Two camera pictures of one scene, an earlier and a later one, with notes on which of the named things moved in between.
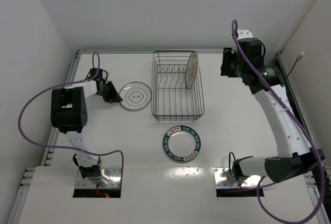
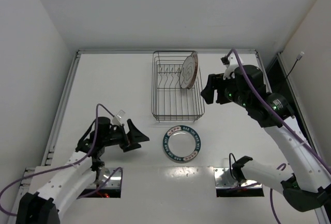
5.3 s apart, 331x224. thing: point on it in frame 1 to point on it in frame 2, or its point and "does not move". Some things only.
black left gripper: (106, 89) to (125, 139)
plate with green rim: (181, 144) does not move
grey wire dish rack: (171, 100) does not move
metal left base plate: (114, 173) does not move
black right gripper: (226, 62) to (218, 91)
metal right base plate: (224, 179) does not move
